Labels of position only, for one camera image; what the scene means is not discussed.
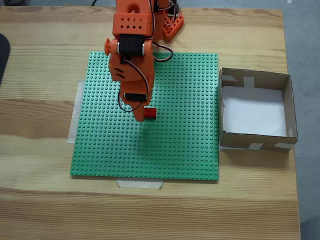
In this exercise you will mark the red lego block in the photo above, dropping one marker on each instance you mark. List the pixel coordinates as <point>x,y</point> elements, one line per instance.
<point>150,113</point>

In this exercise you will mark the green lego baseplate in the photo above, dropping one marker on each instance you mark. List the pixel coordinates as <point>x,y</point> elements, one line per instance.
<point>175,137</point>

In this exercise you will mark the open cardboard box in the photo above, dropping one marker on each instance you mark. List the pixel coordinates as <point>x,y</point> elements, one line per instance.
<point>235,141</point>

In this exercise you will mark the wide masking tape strip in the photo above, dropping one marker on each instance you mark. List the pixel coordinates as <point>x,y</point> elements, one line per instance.
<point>73,125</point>

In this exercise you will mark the small masking tape strip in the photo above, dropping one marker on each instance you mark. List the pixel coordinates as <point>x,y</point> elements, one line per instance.
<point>140,184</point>

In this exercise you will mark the white paper sheet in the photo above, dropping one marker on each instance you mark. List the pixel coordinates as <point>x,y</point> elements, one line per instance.
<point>252,112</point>

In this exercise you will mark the black rounded object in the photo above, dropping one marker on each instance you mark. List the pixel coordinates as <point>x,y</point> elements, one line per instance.
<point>3,57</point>

